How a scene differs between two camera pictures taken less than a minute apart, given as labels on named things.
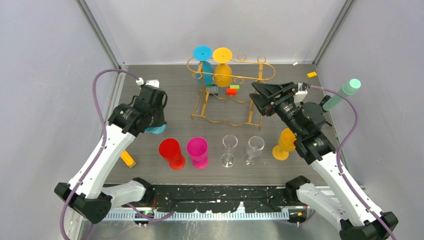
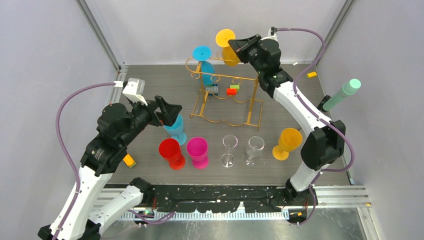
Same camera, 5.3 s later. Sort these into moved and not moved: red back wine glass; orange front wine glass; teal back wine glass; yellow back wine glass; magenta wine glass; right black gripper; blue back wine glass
Moved: right black gripper; yellow back wine glass; teal back wine glass
Not moved: blue back wine glass; orange front wine glass; red back wine glass; magenta wine glass
